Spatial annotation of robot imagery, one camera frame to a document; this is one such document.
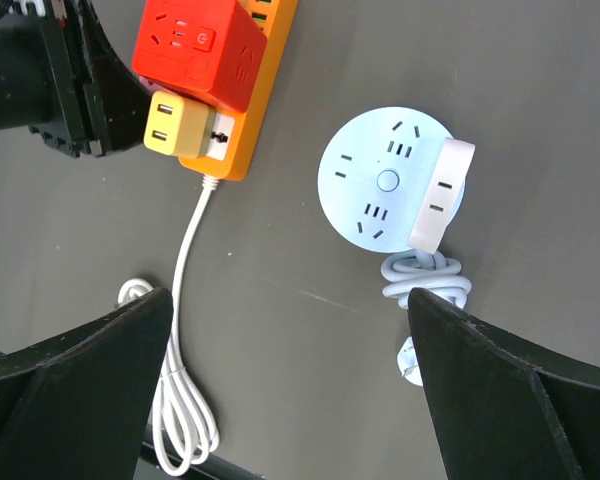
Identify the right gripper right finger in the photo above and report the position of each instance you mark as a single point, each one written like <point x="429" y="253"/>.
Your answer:
<point x="503" y="407"/>

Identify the red plug adapter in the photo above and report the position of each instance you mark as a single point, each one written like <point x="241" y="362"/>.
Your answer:
<point x="209" y="50"/>

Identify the orange power strip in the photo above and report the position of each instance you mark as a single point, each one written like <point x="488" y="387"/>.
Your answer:
<point x="275" y="19"/>

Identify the yellow cube charger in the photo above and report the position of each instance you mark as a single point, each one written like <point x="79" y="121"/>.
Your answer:
<point x="178" y="126"/>

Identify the white usb charger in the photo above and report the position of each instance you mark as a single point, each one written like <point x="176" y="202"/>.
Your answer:
<point x="441" y="196"/>

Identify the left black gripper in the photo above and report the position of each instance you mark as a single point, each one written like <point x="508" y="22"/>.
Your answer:
<point x="98" y="106"/>

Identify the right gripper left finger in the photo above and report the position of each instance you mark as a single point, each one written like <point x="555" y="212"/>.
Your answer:
<point x="75" y="406"/>

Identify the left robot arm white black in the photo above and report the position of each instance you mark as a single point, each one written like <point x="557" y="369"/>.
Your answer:
<point x="25" y="97"/>

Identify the pink square adapter plug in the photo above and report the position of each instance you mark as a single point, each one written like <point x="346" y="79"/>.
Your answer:
<point x="149" y="84"/>

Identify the blue round power socket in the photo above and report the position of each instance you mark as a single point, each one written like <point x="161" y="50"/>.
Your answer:
<point x="374" y="173"/>

